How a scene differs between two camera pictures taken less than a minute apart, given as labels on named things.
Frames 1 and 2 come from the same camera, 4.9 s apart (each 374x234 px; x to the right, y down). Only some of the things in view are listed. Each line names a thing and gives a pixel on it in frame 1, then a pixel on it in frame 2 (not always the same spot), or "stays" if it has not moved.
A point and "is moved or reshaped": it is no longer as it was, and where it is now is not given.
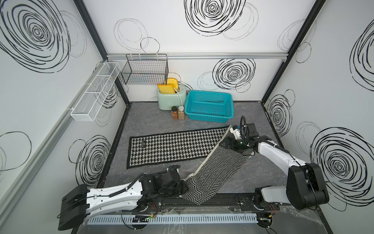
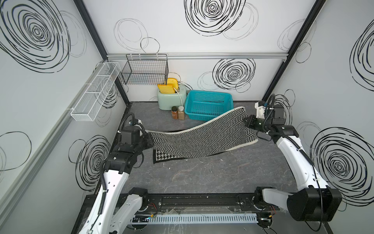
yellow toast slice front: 166,88 stays
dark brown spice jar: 174,112 stays
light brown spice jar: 180,113 stays
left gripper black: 180,189 → 146,136
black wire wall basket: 146,69 stays
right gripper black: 233,142 → 249,123
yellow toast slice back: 173,82 stays
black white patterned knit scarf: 210,177 is moved or reshaped
